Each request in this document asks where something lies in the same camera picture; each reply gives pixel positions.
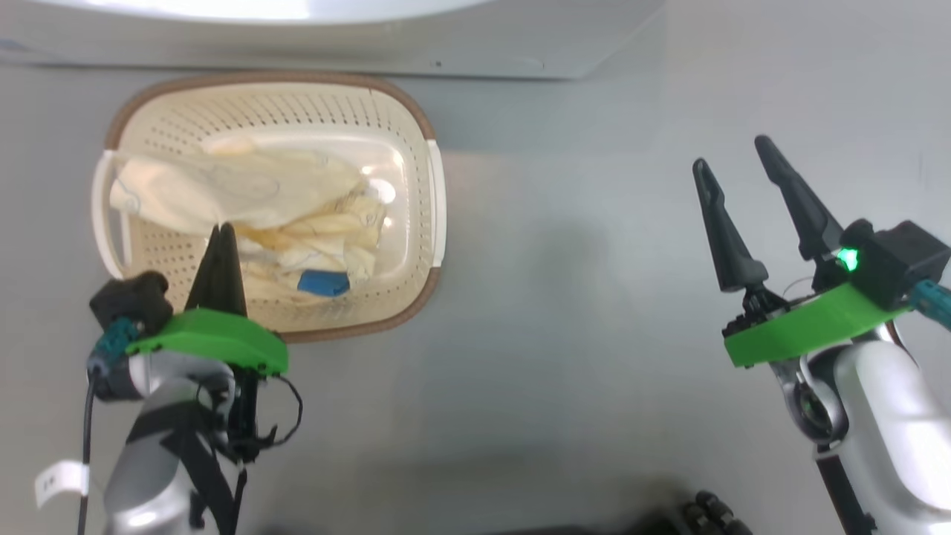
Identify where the teal left camera cable plug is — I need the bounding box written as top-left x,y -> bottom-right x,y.
88,320 -> 146,372

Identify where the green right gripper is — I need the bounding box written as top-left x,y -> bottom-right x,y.
692,134 -> 911,370

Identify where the teal camera cable plug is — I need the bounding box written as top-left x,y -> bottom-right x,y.
88,320 -> 146,372
910,279 -> 951,331

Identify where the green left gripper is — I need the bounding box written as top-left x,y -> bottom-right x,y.
126,221 -> 289,376

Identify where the white cable tag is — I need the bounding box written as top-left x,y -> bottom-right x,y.
35,461 -> 90,510

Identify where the small blue cloth item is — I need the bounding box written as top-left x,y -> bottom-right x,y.
297,270 -> 351,298

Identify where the cream basket with brown rim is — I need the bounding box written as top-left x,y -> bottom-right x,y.
91,71 -> 448,344

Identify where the thin black cable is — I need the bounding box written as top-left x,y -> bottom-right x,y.
215,374 -> 305,463
77,370 -> 99,535

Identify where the white front-load washing machine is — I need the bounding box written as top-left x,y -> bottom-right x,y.
0,0 -> 666,81

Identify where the pale yellow garment blue print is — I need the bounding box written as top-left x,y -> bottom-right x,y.
110,145 -> 389,298

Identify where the teal right camera cable plug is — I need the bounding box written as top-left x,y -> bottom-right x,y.
910,279 -> 951,331

